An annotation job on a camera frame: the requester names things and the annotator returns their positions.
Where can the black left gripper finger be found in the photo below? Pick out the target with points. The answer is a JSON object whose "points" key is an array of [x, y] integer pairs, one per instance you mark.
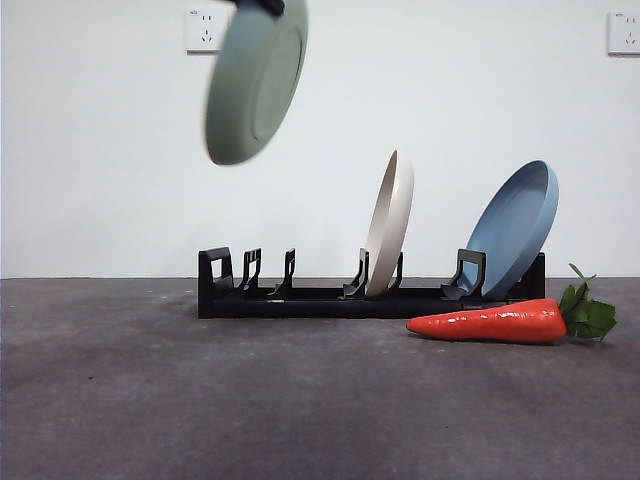
{"points": [[262, 5]]}

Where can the green plate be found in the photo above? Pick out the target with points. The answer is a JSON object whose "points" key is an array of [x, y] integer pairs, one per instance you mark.
{"points": [[250, 100]]}

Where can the orange carrot with green leaves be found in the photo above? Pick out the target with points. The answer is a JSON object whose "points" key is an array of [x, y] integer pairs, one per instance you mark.
{"points": [[500, 322]]}

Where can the cream plate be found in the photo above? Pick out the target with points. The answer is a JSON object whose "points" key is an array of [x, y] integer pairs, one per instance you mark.
{"points": [[391, 225]]}

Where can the black plate rack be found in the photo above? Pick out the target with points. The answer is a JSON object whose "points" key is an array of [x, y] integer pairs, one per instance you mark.
{"points": [[325, 307]]}

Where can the blue plate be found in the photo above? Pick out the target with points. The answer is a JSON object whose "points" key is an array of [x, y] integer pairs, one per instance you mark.
{"points": [[511, 235]]}

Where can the white wall socket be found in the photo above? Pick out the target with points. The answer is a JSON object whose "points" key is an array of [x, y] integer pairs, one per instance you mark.
{"points": [[624, 33], [199, 31]]}

